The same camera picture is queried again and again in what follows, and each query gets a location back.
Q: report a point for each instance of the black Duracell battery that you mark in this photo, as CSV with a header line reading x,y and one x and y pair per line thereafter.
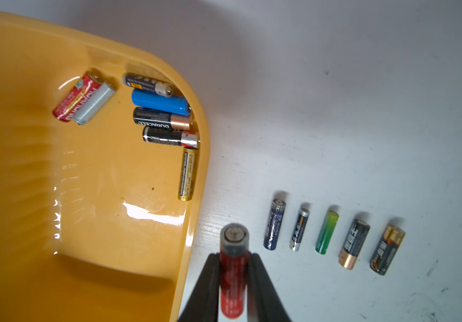
x,y
159,119

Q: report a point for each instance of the pale grey battery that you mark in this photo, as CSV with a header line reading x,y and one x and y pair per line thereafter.
x,y
94,103

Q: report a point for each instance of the yellow plastic storage box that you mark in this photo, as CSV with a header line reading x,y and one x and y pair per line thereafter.
x,y
91,228

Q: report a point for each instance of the black copper battery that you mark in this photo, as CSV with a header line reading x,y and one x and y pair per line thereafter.
x,y
353,243

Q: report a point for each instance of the gold Guangming battery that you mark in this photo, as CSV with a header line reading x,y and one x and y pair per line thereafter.
x,y
188,175

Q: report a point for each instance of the black red tip battery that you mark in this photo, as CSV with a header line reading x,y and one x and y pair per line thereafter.
x,y
186,139

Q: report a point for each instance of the red Huahong battery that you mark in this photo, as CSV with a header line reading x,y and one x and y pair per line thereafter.
x,y
82,90

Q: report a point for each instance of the red Deli carbon battery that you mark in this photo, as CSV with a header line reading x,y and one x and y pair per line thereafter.
x,y
234,255

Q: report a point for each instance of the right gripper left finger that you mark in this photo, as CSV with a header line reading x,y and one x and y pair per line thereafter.
x,y
203,304

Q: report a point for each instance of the black silver battery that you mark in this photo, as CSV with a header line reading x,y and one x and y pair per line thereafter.
x,y
147,84

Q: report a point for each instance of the green battery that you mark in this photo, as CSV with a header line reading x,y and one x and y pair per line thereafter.
x,y
327,231

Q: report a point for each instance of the black white tip battery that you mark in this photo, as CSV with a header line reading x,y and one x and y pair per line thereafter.
x,y
386,249

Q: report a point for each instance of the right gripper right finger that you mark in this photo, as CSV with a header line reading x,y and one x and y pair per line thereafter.
x,y
263,303

